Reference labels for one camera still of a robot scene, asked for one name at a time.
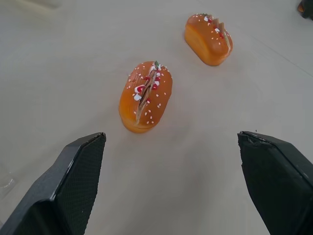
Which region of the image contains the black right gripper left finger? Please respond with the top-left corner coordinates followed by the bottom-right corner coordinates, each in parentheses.
top-left (0, 132), bottom-right (107, 235)

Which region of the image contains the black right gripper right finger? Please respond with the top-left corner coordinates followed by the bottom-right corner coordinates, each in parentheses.
top-left (237, 130), bottom-right (313, 235)

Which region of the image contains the orange sesame sandwich bread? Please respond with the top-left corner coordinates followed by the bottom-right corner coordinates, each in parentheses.
top-left (118, 60), bottom-right (173, 134)
top-left (184, 13), bottom-right (234, 67)

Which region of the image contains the cola bottle red cap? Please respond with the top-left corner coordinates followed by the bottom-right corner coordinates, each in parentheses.
top-left (296, 0), bottom-right (313, 19)

